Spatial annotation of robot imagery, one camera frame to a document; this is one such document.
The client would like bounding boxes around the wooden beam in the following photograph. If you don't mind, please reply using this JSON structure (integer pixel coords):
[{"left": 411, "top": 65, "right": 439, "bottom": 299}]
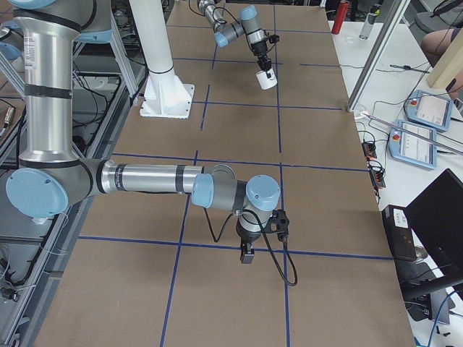
[{"left": 427, "top": 33, "right": 462, "bottom": 99}]

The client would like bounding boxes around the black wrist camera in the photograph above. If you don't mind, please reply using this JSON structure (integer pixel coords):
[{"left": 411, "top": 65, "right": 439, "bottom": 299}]
[
  {"left": 264, "top": 209, "right": 289, "bottom": 242},
  {"left": 267, "top": 34, "right": 280, "bottom": 44}
]

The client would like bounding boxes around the teach pendant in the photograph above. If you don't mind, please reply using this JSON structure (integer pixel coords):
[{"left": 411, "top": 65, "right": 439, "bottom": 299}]
[
  {"left": 388, "top": 120, "right": 437, "bottom": 170},
  {"left": 405, "top": 90, "right": 454, "bottom": 132}
]

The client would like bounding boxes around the aluminium frame post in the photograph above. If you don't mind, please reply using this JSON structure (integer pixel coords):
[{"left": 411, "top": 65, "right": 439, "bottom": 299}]
[{"left": 332, "top": 1, "right": 422, "bottom": 112}]

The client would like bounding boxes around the grey bottle green cap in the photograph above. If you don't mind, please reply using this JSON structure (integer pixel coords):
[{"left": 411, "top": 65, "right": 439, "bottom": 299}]
[{"left": 359, "top": 2, "right": 381, "bottom": 40}]

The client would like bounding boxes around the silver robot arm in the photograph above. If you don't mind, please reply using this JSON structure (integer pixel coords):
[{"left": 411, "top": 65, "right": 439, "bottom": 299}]
[
  {"left": 197, "top": 1, "right": 279, "bottom": 90},
  {"left": 6, "top": 1, "right": 280, "bottom": 264}
]

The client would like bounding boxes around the white mug black handle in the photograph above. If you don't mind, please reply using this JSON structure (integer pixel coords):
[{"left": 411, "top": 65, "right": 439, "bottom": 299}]
[{"left": 255, "top": 69, "right": 278, "bottom": 90}]

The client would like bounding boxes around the person in black shirt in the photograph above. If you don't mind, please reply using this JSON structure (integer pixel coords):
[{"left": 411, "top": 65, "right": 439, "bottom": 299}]
[{"left": 420, "top": 28, "right": 460, "bottom": 67}]

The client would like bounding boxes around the far teach pendant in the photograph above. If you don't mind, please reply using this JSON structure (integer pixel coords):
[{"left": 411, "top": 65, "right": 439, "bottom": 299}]
[{"left": 405, "top": 90, "right": 454, "bottom": 132}]

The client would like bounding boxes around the orange black connector board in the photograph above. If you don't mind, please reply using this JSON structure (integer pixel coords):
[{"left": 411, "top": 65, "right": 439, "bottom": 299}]
[{"left": 362, "top": 142, "right": 377, "bottom": 160}]

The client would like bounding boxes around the black computer box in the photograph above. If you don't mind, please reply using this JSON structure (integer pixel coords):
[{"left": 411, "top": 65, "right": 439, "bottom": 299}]
[{"left": 381, "top": 205, "right": 417, "bottom": 262}]

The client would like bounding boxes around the red bottle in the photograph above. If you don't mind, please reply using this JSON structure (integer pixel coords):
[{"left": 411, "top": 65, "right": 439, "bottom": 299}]
[{"left": 331, "top": 0, "right": 349, "bottom": 35}]

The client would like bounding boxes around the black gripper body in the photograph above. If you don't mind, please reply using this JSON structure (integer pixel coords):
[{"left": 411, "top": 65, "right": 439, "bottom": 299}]
[
  {"left": 250, "top": 40, "right": 270, "bottom": 64},
  {"left": 236, "top": 216, "right": 263, "bottom": 250}
]

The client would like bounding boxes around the black camera cable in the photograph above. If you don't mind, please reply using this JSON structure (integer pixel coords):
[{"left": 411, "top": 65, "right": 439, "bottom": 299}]
[{"left": 204, "top": 207, "right": 299, "bottom": 288}]

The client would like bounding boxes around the white camera pole base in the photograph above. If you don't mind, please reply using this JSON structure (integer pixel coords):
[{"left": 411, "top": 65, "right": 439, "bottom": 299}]
[{"left": 130, "top": 0, "right": 195, "bottom": 119}]

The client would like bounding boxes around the near teach pendant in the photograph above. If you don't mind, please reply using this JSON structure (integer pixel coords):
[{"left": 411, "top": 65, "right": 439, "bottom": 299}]
[{"left": 388, "top": 120, "right": 437, "bottom": 170}]

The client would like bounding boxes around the brown paper table cover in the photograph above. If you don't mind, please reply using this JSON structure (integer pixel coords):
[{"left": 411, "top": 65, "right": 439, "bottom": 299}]
[{"left": 35, "top": 2, "right": 415, "bottom": 346}]

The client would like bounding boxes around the black laptop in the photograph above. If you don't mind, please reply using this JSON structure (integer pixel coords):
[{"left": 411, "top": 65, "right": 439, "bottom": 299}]
[{"left": 402, "top": 168, "right": 462, "bottom": 300}]

